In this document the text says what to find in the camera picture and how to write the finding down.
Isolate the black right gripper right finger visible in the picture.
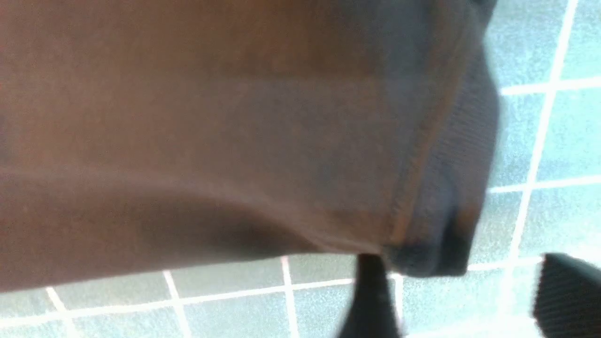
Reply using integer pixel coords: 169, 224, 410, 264
533, 253, 601, 338

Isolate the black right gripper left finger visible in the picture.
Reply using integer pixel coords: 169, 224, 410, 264
338, 254, 402, 338

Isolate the dark gray long-sleeved shirt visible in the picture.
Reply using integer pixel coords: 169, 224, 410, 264
0, 0, 500, 292

